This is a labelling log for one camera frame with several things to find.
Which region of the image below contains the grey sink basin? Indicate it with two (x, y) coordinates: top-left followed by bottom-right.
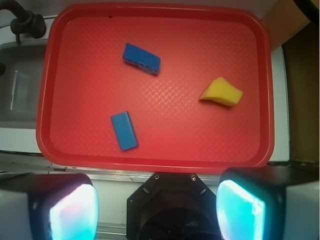
(0, 39), (48, 129)

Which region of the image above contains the blue sponge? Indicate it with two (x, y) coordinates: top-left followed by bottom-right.
(122, 43), (161, 75)

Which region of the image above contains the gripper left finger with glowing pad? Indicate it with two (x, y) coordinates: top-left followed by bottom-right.
(0, 172), (99, 240)

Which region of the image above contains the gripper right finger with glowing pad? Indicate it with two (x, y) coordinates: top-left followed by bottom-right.
(216, 166), (320, 240)

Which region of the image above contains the blue rectangular block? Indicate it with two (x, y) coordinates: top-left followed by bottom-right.
(111, 111), (139, 151)

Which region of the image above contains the yellow sponge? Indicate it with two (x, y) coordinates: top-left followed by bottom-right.
(199, 77), (243, 107)

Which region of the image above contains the red plastic tray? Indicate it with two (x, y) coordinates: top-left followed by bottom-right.
(36, 3), (275, 174)

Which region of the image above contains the brown wooden cabinet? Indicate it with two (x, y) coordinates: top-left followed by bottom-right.
(262, 0), (320, 164)

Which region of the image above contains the dark metal faucet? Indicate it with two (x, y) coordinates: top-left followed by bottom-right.
(0, 0), (47, 45)

